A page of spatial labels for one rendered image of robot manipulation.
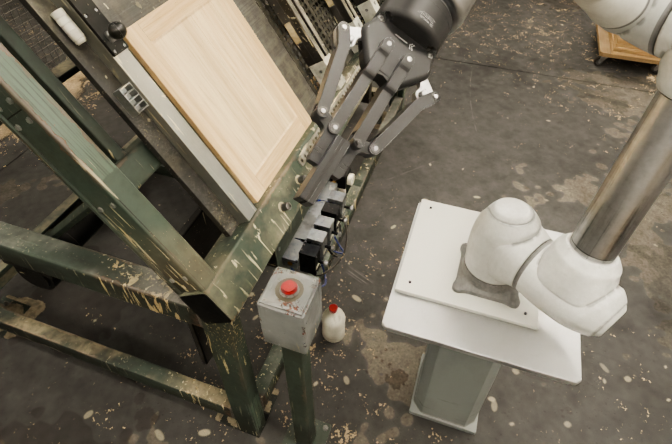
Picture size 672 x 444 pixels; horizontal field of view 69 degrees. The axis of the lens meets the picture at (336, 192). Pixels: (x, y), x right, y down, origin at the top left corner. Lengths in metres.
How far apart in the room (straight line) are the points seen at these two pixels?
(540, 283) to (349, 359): 1.09
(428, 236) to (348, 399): 0.81
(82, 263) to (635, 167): 1.40
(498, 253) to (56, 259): 1.22
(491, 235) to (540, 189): 1.75
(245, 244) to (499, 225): 0.66
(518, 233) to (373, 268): 1.25
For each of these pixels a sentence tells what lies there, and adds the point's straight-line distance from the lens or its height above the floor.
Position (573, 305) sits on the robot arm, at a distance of 1.24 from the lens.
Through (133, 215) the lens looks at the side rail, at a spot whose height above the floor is 1.12.
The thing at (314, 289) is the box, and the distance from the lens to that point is 1.19.
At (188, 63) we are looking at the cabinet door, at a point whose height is 1.24.
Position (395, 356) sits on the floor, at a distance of 2.16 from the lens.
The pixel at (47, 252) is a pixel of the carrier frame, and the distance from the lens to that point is 1.66.
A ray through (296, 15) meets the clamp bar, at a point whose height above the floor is 1.18.
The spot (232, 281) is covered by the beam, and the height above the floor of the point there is 0.86.
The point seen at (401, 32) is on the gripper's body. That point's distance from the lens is 0.52.
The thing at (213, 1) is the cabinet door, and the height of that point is 1.31.
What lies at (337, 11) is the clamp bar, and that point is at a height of 1.06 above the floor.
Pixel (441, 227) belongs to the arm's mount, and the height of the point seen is 0.76.
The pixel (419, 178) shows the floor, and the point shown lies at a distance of 2.88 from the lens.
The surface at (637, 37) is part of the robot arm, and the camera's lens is 1.06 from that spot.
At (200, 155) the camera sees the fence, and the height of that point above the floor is 1.09.
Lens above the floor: 1.90
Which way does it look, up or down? 43 degrees down
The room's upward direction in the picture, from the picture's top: straight up
